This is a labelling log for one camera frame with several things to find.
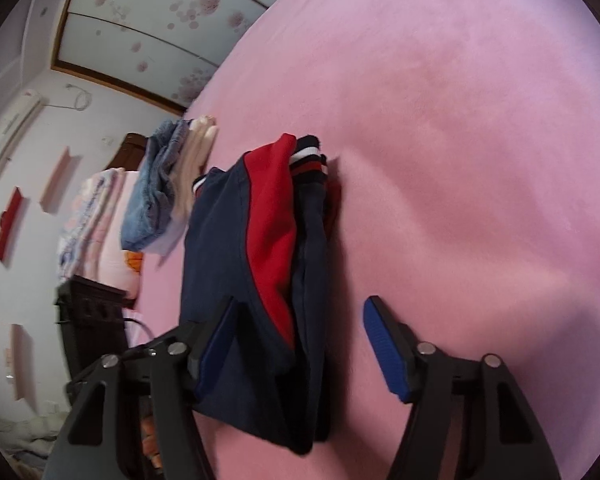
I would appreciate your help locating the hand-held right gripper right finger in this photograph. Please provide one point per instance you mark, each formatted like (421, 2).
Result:
(385, 345)

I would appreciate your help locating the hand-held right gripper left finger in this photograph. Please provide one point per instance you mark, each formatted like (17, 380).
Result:
(217, 355)

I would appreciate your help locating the red and navy varsity jacket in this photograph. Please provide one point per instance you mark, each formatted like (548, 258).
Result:
(220, 260)

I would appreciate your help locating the dark wooden nightstand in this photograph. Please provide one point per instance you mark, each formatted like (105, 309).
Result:
(95, 325)

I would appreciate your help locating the cream cartoon print pillow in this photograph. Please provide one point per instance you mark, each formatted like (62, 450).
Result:
(117, 255)

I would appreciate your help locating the folded blue denim garment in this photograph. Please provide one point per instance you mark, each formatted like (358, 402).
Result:
(147, 200)

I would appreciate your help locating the folded floral blanket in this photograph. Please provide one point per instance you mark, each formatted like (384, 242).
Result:
(87, 220)

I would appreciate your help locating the folded beige garment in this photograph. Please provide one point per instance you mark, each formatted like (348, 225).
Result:
(195, 160)

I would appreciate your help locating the pink bed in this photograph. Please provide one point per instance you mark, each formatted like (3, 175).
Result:
(455, 160)

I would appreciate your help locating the crumpled pale cloth pile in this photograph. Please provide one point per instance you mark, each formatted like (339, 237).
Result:
(20, 435)

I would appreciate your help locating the dark wooden headboard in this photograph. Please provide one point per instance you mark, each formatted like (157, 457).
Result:
(130, 152)

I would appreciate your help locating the white air conditioner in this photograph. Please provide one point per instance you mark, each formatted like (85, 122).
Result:
(5, 135)

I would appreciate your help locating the floral sliding door wardrobe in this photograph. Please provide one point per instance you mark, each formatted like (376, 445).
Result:
(145, 10)

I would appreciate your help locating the pink wall shelf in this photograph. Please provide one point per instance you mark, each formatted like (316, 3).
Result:
(60, 180)
(22, 360)

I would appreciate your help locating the red wall shelf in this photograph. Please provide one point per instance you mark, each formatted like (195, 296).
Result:
(10, 225)

